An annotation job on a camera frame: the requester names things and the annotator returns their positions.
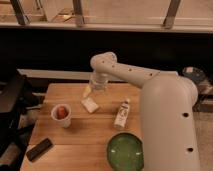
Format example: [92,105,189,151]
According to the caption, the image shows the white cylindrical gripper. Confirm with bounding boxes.
[83,71,108,98]

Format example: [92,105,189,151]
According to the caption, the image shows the white sponge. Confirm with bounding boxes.
[81,97,99,113]

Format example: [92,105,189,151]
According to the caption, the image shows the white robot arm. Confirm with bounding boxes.
[90,52,201,171]

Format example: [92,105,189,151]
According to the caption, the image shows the green ceramic bowl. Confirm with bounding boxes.
[106,132,144,171]

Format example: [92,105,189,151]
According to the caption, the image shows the wooden table board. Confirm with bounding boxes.
[20,83,140,171]

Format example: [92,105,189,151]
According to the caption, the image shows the red object in cup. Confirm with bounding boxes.
[57,106,68,119]

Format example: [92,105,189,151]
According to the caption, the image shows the white paper cup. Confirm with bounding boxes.
[51,104,71,128]

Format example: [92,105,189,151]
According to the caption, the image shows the white bottle with label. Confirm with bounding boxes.
[114,99,130,129]

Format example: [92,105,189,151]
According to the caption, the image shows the black rectangular block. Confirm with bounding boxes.
[26,138,53,161]

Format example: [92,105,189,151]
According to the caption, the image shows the black chair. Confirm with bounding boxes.
[0,69,41,171]

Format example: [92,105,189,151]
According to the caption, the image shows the dark round dish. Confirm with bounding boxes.
[182,67,206,84]

